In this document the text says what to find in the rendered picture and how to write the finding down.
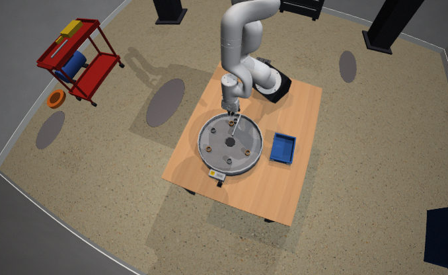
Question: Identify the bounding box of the blue crate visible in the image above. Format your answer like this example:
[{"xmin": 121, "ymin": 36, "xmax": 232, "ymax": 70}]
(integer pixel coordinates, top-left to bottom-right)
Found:
[{"xmin": 269, "ymin": 132, "xmax": 296, "ymax": 165}]

